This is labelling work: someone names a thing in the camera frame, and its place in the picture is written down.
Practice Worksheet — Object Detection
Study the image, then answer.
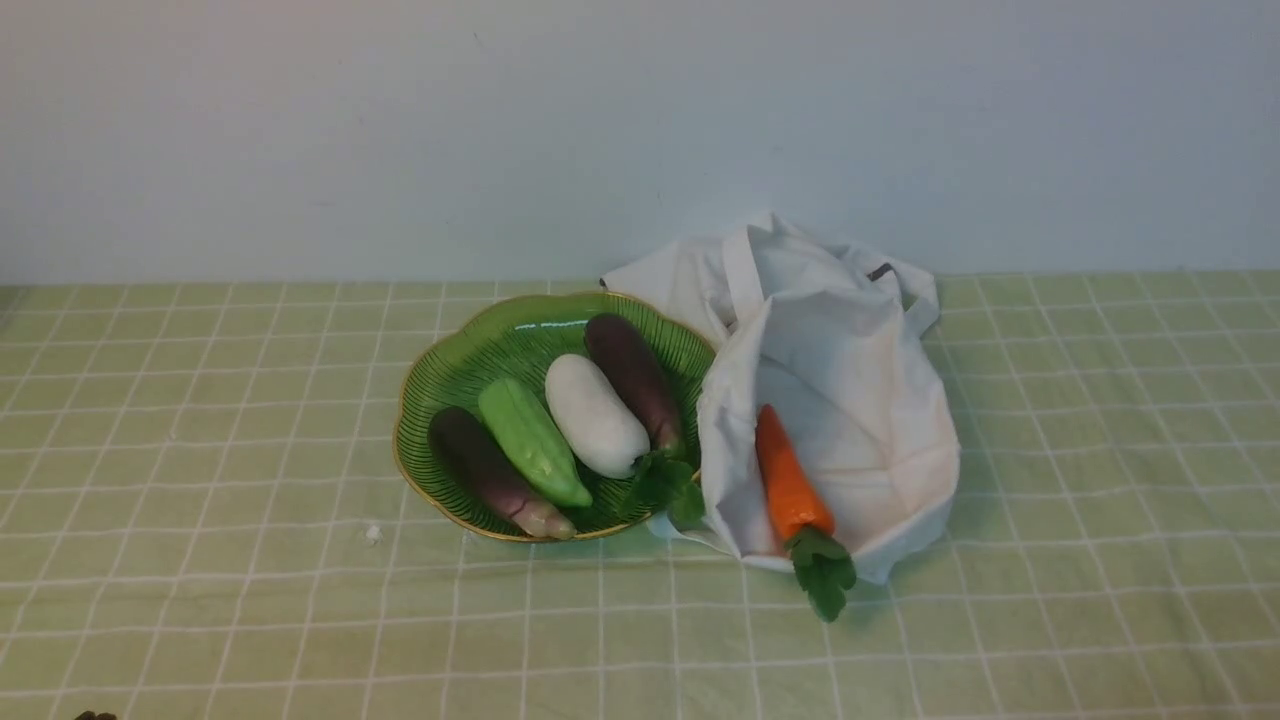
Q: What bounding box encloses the front purple eggplant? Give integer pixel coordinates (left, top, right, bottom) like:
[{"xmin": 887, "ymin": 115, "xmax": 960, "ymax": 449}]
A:
[{"xmin": 428, "ymin": 406, "xmax": 577, "ymax": 541}]

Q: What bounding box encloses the purple eggplant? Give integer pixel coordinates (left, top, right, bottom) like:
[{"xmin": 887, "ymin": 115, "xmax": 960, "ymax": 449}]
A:
[
  {"xmin": 428, "ymin": 406, "xmax": 577, "ymax": 541},
  {"xmin": 584, "ymin": 313, "xmax": 685, "ymax": 459}
]

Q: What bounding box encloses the green glass ribbed plate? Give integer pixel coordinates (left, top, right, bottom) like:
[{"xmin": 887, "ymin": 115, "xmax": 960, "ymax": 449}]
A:
[{"xmin": 392, "ymin": 290, "xmax": 716, "ymax": 543}]

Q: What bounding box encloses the green checkered tablecloth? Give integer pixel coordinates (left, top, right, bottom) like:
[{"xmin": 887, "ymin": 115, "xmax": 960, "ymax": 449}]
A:
[{"xmin": 1, "ymin": 270, "xmax": 1279, "ymax": 719}]

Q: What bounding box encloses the white cloth bag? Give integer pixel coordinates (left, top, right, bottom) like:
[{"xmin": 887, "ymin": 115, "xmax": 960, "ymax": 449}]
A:
[{"xmin": 602, "ymin": 213, "xmax": 961, "ymax": 585}]

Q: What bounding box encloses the white radish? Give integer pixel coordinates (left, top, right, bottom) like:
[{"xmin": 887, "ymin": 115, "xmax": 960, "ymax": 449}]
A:
[{"xmin": 544, "ymin": 354, "xmax": 650, "ymax": 480}]

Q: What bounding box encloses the orange carrot with leaves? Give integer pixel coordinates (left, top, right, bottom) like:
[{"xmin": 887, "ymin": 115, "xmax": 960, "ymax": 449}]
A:
[{"xmin": 755, "ymin": 404, "xmax": 858, "ymax": 623}]

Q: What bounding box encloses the rear purple eggplant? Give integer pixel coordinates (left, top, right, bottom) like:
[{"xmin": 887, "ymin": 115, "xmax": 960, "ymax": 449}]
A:
[{"xmin": 584, "ymin": 313, "xmax": 685, "ymax": 459}]

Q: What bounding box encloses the green cucumber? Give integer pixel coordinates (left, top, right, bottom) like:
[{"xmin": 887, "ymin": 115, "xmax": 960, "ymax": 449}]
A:
[{"xmin": 477, "ymin": 378, "xmax": 593, "ymax": 509}]

